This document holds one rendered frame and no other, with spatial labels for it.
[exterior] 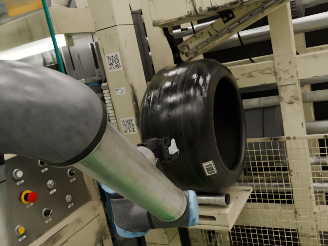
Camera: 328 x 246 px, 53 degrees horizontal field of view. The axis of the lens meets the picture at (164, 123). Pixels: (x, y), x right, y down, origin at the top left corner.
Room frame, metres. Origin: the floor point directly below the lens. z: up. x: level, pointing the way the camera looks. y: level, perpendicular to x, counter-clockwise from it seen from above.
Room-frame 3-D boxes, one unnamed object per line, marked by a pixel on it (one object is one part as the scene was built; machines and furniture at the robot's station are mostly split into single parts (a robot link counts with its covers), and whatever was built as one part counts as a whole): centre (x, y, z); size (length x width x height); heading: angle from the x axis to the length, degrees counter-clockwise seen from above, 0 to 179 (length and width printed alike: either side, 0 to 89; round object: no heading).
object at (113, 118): (1.55, 0.21, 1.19); 0.05 x 0.04 x 0.48; 149
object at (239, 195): (1.42, -0.10, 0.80); 0.37 x 0.36 x 0.02; 149
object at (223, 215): (1.30, -0.03, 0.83); 0.36 x 0.09 x 0.06; 59
